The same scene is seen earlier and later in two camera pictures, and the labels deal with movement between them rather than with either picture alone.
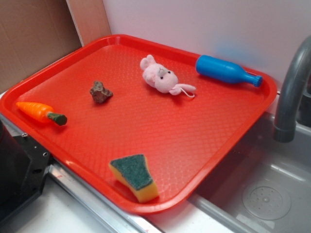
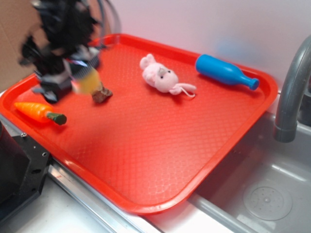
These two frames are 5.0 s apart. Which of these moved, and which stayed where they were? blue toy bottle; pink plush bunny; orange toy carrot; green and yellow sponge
Moved: green and yellow sponge
Stayed: pink plush bunny; orange toy carrot; blue toy bottle
